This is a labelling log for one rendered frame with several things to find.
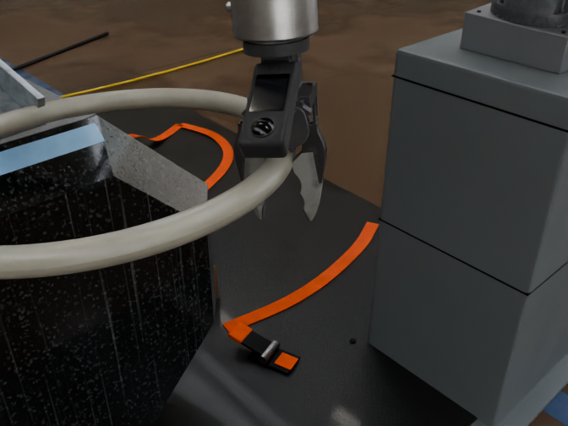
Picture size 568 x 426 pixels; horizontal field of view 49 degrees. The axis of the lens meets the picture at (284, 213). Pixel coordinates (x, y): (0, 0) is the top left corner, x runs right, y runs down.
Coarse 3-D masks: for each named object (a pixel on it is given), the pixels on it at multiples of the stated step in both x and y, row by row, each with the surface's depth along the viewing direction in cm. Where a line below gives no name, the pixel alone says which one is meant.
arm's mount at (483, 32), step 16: (480, 16) 124; (464, 32) 128; (480, 32) 126; (496, 32) 123; (512, 32) 121; (528, 32) 118; (544, 32) 116; (560, 32) 115; (464, 48) 130; (480, 48) 127; (496, 48) 124; (512, 48) 122; (528, 48) 119; (544, 48) 117; (560, 48) 115; (528, 64) 120; (544, 64) 118; (560, 64) 116
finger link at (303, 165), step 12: (300, 156) 69; (312, 156) 69; (300, 168) 70; (312, 168) 70; (300, 180) 70; (312, 180) 70; (300, 192) 71; (312, 192) 71; (312, 204) 72; (312, 216) 73
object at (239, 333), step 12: (240, 324) 172; (228, 336) 169; (240, 336) 169; (252, 336) 170; (252, 348) 167; (264, 348) 168; (276, 348) 169; (252, 360) 168; (264, 360) 166; (276, 360) 167; (288, 360) 167; (288, 372) 164
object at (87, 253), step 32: (96, 96) 94; (128, 96) 94; (160, 96) 93; (192, 96) 92; (224, 96) 89; (0, 128) 87; (288, 160) 69; (224, 192) 61; (256, 192) 62; (160, 224) 56; (192, 224) 57; (224, 224) 60; (0, 256) 54; (32, 256) 53; (64, 256) 54; (96, 256) 54; (128, 256) 55
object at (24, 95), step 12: (0, 60) 95; (0, 72) 94; (12, 72) 93; (0, 84) 96; (12, 84) 93; (24, 84) 92; (0, 96) 95; (12, 96) 95; (24, 96) 92; (36, 96) 90; (0, 108) 93; (12, 108) 94
